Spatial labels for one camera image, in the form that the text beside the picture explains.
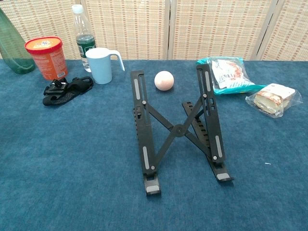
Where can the green plastic spray bottle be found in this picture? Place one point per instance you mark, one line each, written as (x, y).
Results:
(14, 57)

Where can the woven bamboo folding screen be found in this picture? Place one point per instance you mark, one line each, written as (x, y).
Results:
(132, 29)

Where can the orange tub with red lid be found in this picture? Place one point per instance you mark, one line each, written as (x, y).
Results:
(50, 62)

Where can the teal plastic snack package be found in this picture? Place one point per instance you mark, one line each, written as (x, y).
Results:
(228, 74)

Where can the pale pink ball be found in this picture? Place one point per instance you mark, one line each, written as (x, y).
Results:
(163, 80)

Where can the blue felt table cover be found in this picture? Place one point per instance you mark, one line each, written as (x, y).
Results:
(72, 156)

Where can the clear water bottle green label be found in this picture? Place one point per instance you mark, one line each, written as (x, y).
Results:
(83, 29)

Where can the clear wrapped bread slice pack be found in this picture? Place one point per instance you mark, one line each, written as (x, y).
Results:
(272, 98)

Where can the black folding laptop stand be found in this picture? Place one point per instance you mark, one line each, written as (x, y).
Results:
(146, 134)

